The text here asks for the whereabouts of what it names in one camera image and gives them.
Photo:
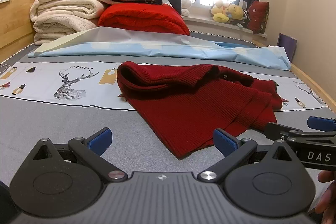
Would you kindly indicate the printed deer bed sheet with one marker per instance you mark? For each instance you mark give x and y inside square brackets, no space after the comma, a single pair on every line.
[95,84]

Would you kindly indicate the purple box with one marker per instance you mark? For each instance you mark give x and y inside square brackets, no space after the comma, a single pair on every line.
[289,44]

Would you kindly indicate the yellow plush toy pile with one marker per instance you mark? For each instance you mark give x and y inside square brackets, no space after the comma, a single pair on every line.
[229,14]

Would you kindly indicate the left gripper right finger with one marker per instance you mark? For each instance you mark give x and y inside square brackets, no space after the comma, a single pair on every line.
[236,153]

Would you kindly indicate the white plush toy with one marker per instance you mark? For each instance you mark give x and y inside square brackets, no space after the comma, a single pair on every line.
[185,5]

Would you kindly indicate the bright red folded blanket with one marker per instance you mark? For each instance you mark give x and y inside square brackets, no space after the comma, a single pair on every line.
[144,17]

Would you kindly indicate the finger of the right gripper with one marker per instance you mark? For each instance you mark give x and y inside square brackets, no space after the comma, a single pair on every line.
[322,124]
[274,131]

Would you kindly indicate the dark red knit sweater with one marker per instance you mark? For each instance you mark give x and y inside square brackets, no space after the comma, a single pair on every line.
[183,105]

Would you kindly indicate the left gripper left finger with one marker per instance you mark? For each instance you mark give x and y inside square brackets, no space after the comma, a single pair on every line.
[88,152]

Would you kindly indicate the right hand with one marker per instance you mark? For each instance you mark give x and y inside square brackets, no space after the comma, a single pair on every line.
[326,204]

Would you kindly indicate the light blue folded sheet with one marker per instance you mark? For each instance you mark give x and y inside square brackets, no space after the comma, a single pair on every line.
[116,41]

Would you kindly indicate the wooden headboard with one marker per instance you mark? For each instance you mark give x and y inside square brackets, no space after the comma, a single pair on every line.
[17,31]

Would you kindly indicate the cream folded quilt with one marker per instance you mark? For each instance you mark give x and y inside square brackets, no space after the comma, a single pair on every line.
[53,19]

